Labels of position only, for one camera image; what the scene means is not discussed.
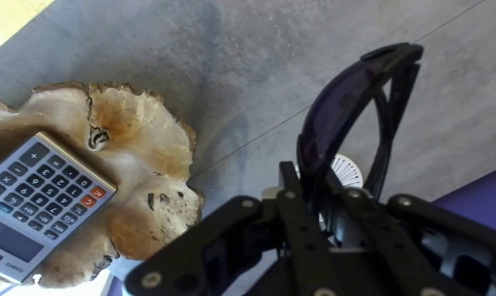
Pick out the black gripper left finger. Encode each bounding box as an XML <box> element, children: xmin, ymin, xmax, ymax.
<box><xmin>123</xmin><ymin>159</ymin><xmax>338</xmax><ymax>296</ymax></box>

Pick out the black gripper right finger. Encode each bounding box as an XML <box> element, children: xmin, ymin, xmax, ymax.
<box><xmin>325</xmin><ymin>169</ymin><xmax>496</xmax><ymax>296</ymax></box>

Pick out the irregular wooden plate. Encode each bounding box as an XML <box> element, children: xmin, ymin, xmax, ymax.
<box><xmin>0</xmin><ymin>80</ymin><xmax>205</xmax><ymax>291</ymax></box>

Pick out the grey calculator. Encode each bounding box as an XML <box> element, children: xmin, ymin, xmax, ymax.
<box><xmin>0</xmin><ymin>130</ymin><xmax>119</xmax><ymax>286</ymax></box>

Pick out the white round cable grommet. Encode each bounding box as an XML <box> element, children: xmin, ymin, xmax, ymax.
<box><xmin>330</xmin><ymin>153</ymin><xmax>364</xmax><ymax>189</ymax></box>

